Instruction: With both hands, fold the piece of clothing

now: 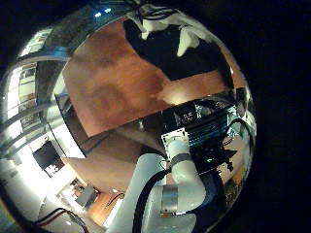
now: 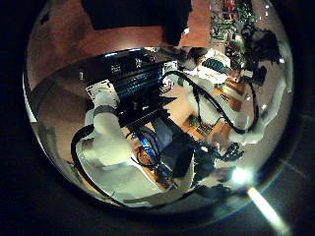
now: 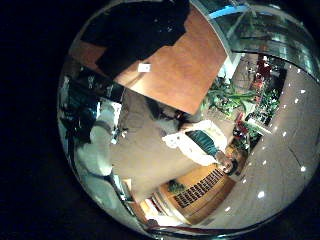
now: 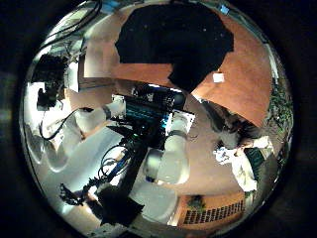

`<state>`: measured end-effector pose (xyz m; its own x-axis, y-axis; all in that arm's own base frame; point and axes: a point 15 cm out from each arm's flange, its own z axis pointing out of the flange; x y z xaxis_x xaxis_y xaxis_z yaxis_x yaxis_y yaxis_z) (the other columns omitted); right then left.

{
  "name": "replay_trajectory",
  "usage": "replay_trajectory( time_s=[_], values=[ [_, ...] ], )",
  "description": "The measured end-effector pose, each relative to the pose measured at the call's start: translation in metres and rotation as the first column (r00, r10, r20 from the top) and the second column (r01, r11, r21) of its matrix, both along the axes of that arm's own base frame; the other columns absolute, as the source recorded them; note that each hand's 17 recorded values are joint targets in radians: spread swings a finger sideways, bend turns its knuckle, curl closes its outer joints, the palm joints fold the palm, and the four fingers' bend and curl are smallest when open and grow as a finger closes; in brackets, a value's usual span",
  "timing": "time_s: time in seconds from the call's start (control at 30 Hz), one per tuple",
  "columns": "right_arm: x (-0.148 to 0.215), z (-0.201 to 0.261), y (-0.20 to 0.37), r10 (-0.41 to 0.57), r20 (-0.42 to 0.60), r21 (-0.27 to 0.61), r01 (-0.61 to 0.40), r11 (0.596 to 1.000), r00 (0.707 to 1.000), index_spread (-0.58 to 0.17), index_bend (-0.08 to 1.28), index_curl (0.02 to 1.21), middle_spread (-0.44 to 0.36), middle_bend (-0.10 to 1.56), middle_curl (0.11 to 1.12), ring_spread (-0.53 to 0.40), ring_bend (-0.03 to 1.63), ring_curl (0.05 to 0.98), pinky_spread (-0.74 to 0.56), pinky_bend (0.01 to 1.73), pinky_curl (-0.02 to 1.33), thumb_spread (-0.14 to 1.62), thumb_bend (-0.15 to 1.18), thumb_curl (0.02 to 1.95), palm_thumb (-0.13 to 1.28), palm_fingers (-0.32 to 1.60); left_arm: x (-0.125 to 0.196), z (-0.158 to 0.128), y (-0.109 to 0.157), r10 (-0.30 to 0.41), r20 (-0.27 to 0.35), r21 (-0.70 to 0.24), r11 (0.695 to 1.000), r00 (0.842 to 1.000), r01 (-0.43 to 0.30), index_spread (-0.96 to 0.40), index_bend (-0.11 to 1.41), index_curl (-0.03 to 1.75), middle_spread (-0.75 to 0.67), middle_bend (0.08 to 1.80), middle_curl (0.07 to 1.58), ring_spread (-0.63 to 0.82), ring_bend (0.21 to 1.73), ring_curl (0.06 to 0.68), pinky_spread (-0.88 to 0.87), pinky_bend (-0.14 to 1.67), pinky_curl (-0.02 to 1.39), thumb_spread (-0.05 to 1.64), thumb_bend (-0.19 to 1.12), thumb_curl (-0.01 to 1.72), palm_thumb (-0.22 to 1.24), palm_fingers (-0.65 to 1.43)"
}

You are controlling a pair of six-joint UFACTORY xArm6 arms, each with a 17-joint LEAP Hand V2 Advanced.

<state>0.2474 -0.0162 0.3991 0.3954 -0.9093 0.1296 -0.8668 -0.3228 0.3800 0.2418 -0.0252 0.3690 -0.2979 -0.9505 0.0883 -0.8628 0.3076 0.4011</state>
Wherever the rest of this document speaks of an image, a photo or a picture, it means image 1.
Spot black piece of clothing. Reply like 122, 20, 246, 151
123, 18, 235, 89

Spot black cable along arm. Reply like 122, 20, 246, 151
131, 168, 173, 233

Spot thin black hand cable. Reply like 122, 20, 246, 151
134, 4, 179, 22

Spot thick black cable sleeve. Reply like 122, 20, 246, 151
190, 171, 225, 233

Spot black and red floor cable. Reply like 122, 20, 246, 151
33, 208, 90, 233

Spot thin black curved cable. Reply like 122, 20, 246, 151
106, 192, 125, 208

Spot black electronics control box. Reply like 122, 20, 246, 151
161, 100, 239, 174

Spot grey window frame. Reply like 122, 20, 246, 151
0, 27, 71, 156

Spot black monitor screen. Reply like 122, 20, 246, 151
32, 140, 66, 179

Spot grey box cart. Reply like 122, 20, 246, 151
76, 185, 98, 208

